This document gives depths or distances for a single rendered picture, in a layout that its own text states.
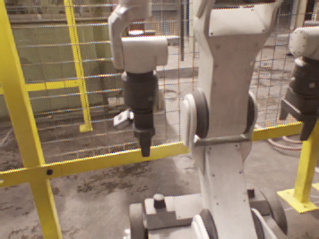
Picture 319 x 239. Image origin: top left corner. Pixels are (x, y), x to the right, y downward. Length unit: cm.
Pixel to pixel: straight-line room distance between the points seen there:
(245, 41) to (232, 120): 20
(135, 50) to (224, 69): 21
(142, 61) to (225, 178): 39
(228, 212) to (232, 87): 34
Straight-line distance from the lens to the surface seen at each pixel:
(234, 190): 75
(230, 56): 61
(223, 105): 66
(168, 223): 97
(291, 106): 79
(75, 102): 261
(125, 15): 53
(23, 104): 83
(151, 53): 55
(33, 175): 92
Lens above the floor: 86
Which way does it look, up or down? 22 degrees down
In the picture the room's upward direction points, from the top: 3 degrees counter-clockwise
